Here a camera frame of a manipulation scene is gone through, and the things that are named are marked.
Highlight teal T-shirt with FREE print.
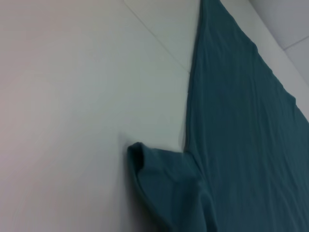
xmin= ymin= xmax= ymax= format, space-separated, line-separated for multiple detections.
xmin=126 ymin=0 xmax=309 ymax=232

